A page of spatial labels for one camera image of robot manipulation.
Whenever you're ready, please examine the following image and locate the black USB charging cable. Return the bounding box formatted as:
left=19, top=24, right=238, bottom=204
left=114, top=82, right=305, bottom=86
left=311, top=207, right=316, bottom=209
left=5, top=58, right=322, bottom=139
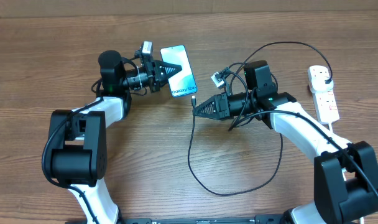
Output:
left=187, top=41, right=334, bottom=197

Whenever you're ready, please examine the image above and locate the white charger plug adapter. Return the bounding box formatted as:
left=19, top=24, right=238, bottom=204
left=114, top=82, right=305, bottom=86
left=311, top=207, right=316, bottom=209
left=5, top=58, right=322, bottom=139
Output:
left=309, top=77, right=334, bottom=93

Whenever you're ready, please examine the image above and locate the white power strip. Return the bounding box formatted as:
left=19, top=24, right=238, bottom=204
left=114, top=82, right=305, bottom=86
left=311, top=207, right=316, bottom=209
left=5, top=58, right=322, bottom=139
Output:
left=308, top=65, right=339, bottom=124

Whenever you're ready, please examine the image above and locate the Samsung Galaxy smartphone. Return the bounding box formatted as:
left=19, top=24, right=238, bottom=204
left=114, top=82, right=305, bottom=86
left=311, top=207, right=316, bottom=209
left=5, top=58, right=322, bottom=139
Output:
left=160, top=45, right=198, bottom=97

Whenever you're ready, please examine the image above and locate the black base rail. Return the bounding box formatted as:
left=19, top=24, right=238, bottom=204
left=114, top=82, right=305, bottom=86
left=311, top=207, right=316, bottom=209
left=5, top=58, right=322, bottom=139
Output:
left=64, top=213, right=289, bottom=224

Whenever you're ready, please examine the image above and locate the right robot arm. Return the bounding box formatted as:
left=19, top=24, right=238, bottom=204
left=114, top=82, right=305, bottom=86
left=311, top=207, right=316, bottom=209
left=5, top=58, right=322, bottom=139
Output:
left=192, top=60, right=378, bottom=223

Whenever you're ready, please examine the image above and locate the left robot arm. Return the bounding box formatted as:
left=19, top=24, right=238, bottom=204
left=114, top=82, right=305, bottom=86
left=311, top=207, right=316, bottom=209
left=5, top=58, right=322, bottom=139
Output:
left=42, top=50, right=182, bottom=223

